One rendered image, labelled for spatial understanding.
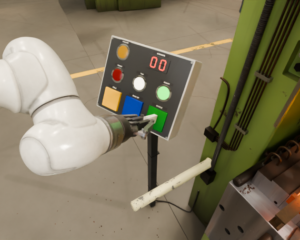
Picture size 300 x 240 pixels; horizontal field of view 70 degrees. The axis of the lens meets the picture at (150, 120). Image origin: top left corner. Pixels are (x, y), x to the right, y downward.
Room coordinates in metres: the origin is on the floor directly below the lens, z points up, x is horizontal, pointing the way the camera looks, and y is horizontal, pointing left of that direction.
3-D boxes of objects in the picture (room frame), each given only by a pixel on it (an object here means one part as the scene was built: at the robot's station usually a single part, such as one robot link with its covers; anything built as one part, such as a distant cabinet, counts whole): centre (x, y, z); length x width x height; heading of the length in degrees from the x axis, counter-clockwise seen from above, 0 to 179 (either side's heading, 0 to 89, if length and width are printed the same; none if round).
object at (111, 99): (0.65, 0.15, 1.01); 0.07 x 0.05 x 0.07; 56
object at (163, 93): (0.58, -0.05, 1.09); 0.05 x 0.03 x 0.04; 31
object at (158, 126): (0.55, -0.02, 1.00); 0.07 x 0.05 x 0.07; 56
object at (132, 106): (0.60, 0.06, 1.01); 0.07 x 0.05 x 0.07; 56
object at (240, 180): (0.44, -0.43, 0.93); 0.40 x 0.03 x 0.03; 121
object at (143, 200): (0.51, -0.11, 0.62); 0.44 x 0.05 x 0.05; 121
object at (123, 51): (0.73, 0.10, 1.16); 0.05 x 0.03 x 0.04; 31
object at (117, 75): (0.69, 0.12, 1.09); 0.05 x 0.03 x 0.04; 31
